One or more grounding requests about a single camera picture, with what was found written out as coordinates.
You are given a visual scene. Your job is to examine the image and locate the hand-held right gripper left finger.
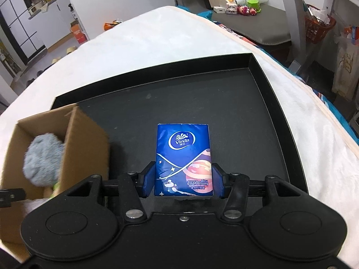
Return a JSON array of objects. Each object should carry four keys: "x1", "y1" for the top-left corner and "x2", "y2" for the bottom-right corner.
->
[{"x1": 66, "y1": 161, "x2": 156, "y2": 221}]

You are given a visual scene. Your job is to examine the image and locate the blue tissue pack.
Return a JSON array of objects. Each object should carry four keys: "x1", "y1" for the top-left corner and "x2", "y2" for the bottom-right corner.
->
[{"x1": 154, "y1": 123, "x2": 214, "y2": 200}]

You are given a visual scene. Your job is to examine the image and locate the orange cardboard carton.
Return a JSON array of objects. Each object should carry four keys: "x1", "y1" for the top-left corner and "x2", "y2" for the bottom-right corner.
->
[{"x1": 70, "y1": 23, "x2": 88, "y2": 44}]

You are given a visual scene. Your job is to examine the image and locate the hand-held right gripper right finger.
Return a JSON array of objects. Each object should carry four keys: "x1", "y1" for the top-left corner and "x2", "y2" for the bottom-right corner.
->
[{"x1": 211, "y1": 163, "x2": 302, "y2": 221}]

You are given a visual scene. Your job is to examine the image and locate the grey bench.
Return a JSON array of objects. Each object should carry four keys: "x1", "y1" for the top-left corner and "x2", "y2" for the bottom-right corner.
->
[{"x1": 215, "y1": 3, "x2": 293, "y2": 46}]

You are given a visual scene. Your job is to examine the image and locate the green toy cup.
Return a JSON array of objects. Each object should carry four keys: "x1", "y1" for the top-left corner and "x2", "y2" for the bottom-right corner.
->
[{"x1": 247, "y1": 0, "x2": 263, "y2": 13}]

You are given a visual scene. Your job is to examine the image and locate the red plastic basket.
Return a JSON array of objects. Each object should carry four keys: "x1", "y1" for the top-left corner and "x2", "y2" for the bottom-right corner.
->
[{"x1": 304, "y1": 4, "x2": 337, "y2": 44}]

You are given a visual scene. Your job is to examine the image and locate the grey fluffy plush cushion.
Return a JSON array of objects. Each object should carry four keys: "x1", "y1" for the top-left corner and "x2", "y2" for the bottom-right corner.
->
[{"x1": 24, "y1": 134, "x2": 66, "y2": 187}]

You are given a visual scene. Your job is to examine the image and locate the red doll toys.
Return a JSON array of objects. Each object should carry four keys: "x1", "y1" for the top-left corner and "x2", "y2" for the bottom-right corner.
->
[{"x1": 237, "y1": 6, "x2": 257, "y2": 16}]

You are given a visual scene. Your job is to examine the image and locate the brown cardboard box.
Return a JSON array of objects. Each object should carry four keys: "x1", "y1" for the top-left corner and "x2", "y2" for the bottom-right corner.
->
[{"x1": 0, "y1": 104, "x2": 110, "y2": 262}]

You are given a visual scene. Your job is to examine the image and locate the white table leg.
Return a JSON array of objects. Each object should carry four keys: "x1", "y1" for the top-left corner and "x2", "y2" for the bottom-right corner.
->
[{"x1": 289, "y1": 0, "x2": 309, "y2": 72}]

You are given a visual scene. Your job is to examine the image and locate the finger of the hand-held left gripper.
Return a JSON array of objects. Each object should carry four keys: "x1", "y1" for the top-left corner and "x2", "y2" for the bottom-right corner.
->
[{"x1": 0, "y1": 189, "x2": 25, "y2": 208}]

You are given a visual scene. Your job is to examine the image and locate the white cabinet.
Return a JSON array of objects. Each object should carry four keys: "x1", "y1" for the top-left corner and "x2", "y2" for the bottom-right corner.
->
[{"x1": 28, "y1": 0, "x2": 88, "y2": 51}]

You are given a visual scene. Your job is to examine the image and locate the cream tote bag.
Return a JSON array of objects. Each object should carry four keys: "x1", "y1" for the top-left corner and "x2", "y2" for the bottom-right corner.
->
[{"x1": 332, "y1": 33, "x2": 359, "y2": 102}]

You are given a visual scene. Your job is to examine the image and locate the black shallow tray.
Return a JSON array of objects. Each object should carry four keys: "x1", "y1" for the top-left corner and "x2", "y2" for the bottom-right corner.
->
[{"x1": 50, "y1": 52, "x2": 311, "y2": 200}]

